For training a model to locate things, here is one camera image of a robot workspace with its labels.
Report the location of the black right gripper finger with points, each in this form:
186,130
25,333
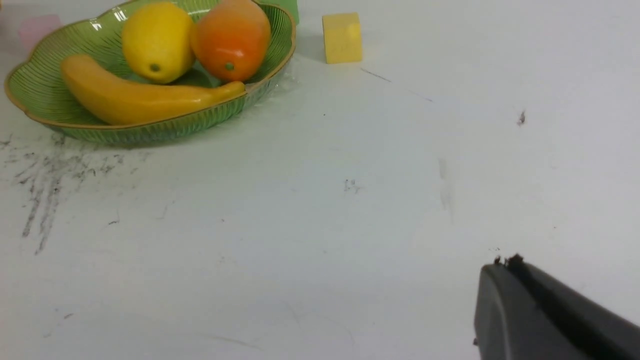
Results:
523,313

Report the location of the orange mango toy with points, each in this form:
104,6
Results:
232,39

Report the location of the yellow cube block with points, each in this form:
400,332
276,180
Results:
342,38

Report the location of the green cube block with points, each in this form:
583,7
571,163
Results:
291,6

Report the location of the pink cube block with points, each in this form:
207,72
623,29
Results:
33,29

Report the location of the yellow banana toy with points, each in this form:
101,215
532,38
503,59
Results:
121,102

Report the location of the green leaf-shaped glass plate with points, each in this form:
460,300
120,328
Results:
37,88

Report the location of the yellow lemon toy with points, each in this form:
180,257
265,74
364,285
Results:
156,42

